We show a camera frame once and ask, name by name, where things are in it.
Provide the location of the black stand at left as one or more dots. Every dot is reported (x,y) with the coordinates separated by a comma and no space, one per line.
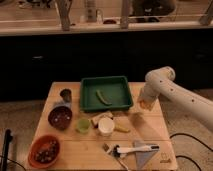
(4,156)

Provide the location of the beige wooden block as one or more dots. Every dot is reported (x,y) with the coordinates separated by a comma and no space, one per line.
(96,118)

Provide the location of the small brown block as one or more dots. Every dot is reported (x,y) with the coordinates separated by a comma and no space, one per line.
(106,148)

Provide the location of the green plastic tray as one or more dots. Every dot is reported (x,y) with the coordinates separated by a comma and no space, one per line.
(115,89)

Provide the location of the grey triangular cloth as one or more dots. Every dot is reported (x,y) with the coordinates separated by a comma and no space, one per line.
(143,157)

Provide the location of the orange bowl with contents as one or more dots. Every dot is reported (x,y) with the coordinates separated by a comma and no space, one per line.
(44,152)

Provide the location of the small green cup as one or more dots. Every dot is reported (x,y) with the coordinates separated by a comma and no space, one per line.
(83,125)

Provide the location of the white paper cup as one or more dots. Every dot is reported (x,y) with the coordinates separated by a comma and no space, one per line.
(106,126)

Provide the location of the red-yellow apple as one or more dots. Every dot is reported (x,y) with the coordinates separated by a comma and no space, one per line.
(144,105)

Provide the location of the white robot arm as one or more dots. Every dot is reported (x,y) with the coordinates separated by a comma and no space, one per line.
(161,81)

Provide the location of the green pea pod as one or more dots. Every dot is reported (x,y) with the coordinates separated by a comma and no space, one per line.
(101,98)

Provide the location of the yellow banana toy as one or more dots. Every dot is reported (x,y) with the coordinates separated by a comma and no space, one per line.
(120,128)

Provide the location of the dark metal cup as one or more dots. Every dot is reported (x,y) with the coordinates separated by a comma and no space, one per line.
(66,95)

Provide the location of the dark maroon bowl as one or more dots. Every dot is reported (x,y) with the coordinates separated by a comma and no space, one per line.
(60,117)

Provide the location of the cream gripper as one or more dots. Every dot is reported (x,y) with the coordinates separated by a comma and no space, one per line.
(147,95)

